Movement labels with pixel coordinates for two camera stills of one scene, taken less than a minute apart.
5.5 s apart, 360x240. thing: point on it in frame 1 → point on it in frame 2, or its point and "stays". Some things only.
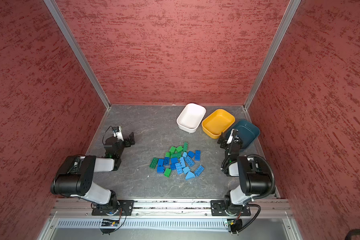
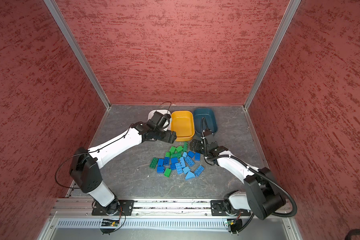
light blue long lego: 189,161 stays
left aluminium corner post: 56,13 stays
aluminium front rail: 274,208 stays
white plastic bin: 190,117 → 164,111
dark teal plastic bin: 247,131 → 208,114
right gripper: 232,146 → 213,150
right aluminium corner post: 290,11 stays
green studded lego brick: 185,146 stays
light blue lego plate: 199,170 stays
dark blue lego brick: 197,155 stays
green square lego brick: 172,149 stays
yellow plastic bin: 216,122 → 182,122
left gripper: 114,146 → 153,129
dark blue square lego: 160,169 stays
